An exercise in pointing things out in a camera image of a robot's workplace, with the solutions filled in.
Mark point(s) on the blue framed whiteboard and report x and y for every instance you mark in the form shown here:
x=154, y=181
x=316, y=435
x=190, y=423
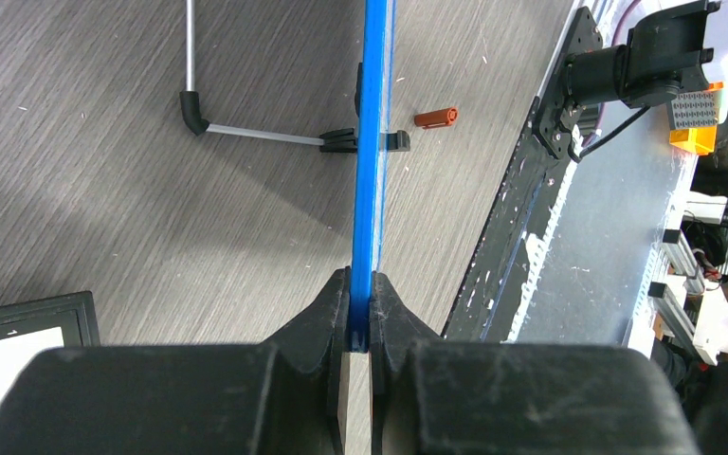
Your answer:
x=371, y=142

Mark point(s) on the black white chessboard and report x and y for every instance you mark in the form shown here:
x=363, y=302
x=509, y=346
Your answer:
x=29, y=328

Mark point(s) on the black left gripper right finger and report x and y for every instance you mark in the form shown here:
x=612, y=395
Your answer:
x=437, y=396

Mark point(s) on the brown marker cap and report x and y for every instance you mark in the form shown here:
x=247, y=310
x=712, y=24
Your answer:
x=436, y=119

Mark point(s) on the aluminium frame rail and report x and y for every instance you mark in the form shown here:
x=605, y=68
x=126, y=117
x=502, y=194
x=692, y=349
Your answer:
x=678, y=294

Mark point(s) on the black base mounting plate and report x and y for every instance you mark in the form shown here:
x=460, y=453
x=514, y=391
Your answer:
x=489, y=294

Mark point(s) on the orange grey lego bricks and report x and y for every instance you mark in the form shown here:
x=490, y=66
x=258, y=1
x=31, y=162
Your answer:
x=694, y=119

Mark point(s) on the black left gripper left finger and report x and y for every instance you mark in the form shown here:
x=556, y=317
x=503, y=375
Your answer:
x=283, y=395

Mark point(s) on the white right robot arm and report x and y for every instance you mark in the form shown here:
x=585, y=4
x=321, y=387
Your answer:
x=672, y=51

